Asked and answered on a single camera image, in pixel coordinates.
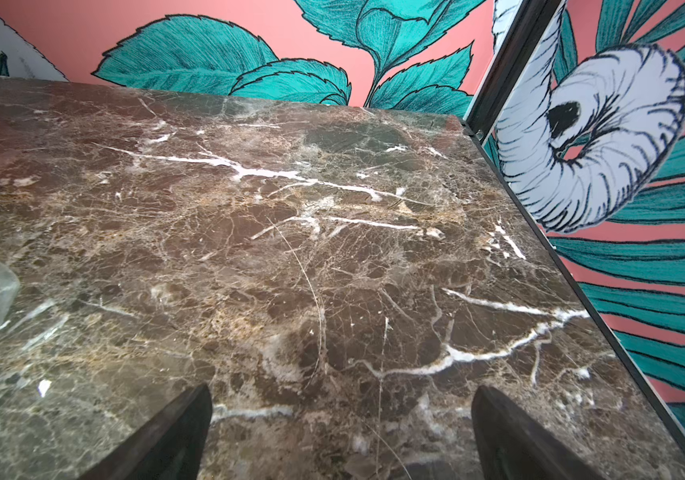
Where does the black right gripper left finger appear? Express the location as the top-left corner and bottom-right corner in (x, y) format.
(80, 384), (212, 480)

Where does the black right corner frame post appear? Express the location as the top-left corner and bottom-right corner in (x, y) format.
(463, 0), (567, 143)

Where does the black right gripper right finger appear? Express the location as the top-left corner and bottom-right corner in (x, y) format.
(472, 385), (602, 480)

